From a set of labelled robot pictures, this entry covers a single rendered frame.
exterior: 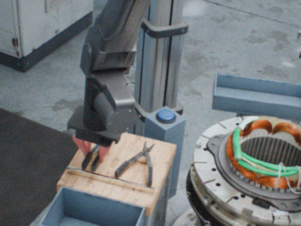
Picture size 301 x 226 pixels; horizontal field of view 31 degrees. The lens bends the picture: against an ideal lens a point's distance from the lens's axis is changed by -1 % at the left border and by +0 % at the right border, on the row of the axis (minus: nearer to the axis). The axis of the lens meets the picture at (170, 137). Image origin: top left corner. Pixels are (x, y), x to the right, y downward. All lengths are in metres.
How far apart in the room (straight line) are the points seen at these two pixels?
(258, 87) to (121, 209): 0.58
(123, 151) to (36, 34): 2.30
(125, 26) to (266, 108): 0.60
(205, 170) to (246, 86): 0.43
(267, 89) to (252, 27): 2.72
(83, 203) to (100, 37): 0.35
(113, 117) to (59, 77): 2.46
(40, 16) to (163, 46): 2.04
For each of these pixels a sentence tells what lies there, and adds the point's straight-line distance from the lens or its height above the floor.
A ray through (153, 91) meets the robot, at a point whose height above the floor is 0.99.
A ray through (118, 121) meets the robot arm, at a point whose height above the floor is 1.25.
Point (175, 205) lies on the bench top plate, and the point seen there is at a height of 0.78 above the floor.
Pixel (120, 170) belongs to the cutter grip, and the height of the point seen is 1.09.
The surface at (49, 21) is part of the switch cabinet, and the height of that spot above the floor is 0.23.
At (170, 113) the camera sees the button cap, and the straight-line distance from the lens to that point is 1.29.
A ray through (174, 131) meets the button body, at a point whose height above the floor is 1.01.
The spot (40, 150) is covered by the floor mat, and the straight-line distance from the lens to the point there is 2.78.
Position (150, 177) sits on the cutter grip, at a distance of 1.04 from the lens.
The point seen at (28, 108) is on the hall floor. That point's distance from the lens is 3.10.
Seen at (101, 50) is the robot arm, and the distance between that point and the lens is 0.89.
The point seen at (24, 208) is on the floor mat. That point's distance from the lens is 2.50.
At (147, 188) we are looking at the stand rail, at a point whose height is 1.08.
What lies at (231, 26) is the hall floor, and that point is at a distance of 4.11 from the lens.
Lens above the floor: 1.80
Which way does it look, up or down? 38 degrees down
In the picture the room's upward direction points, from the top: 7 degrees clockwise
